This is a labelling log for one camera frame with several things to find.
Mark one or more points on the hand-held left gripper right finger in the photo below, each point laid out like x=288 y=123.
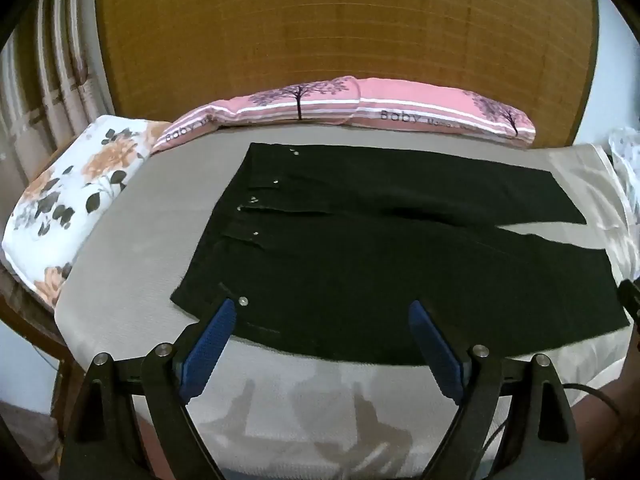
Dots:
x=436 y=350

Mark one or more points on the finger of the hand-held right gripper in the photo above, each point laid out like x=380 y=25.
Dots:
x=631 y=300

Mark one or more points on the white floral pillow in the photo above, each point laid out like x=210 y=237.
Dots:
x=75 y=195

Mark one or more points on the white dotted cloth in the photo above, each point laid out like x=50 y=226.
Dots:
x=625 y=155

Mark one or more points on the beige striped curtain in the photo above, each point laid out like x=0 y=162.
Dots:
x=45 y=85

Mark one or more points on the cream satin cloth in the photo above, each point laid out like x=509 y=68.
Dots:
x=595 y=195

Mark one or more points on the wooden bed frame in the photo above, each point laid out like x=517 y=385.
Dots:
x=30 y=320

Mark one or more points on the bed with grey sheet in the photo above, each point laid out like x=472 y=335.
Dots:
x=150 y=240

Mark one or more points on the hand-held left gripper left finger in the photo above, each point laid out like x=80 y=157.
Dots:
x=210 y=345

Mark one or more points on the wooden headboard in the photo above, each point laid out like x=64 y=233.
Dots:
x=345 y=25

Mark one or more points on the black pants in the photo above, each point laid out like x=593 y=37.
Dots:
x=380 y=270

